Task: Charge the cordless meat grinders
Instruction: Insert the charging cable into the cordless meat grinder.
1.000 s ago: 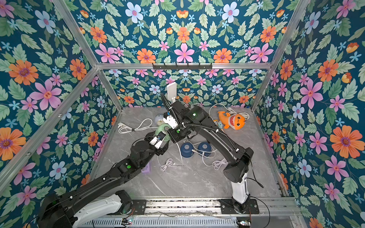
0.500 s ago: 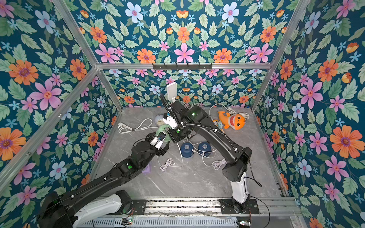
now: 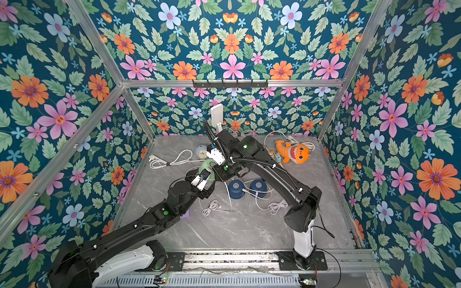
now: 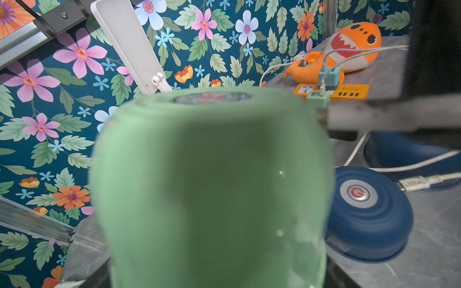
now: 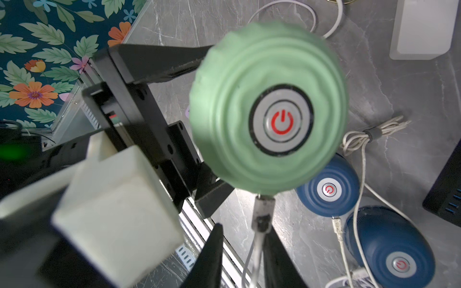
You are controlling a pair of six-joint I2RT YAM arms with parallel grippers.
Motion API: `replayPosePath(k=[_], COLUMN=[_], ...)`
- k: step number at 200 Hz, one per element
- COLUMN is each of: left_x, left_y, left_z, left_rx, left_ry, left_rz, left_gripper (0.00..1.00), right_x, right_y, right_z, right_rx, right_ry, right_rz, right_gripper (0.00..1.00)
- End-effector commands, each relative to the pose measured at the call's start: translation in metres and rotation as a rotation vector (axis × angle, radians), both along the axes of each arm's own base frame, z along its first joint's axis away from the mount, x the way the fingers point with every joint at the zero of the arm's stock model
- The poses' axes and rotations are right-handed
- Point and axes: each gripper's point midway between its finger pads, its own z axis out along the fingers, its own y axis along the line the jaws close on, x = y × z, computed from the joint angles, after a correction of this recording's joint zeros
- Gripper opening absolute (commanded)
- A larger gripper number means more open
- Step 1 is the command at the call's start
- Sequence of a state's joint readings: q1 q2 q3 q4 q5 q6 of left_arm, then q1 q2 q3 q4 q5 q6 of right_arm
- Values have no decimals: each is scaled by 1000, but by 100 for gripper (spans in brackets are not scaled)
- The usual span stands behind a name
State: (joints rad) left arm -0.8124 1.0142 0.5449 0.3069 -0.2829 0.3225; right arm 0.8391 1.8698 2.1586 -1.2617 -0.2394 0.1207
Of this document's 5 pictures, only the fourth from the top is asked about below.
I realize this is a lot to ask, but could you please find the dark blue meat grinder front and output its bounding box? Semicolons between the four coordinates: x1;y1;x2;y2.
363;132;461;182

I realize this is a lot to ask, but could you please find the teal USB charger adapter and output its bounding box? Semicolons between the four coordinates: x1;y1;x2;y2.
318;67;342;91

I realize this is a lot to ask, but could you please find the black wall hook rail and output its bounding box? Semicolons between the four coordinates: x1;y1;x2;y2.
15;0;94;38

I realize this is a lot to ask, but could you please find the green cordless meat grinder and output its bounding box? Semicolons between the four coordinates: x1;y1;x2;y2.
88;87;335;288

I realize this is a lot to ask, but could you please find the green USB charger adapter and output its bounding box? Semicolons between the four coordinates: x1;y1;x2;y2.
306;91;331;108

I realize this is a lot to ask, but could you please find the orange shark plush toy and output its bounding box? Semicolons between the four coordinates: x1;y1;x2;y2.
284;22;382;85

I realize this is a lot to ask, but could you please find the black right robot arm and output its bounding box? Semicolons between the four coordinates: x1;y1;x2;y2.
326;1;461;150

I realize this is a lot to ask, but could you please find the white power strip cord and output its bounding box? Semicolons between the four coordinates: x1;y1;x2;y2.
259;53;307;87

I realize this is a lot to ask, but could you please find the orange power strip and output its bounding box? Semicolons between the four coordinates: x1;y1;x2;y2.
294;84;370;101

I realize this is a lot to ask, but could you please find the dark blue meat grinder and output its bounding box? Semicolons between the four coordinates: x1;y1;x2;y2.
325;167;414;263
363;132;461;182

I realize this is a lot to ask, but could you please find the white folding desk lamp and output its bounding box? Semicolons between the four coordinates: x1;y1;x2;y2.
91;0;172;95

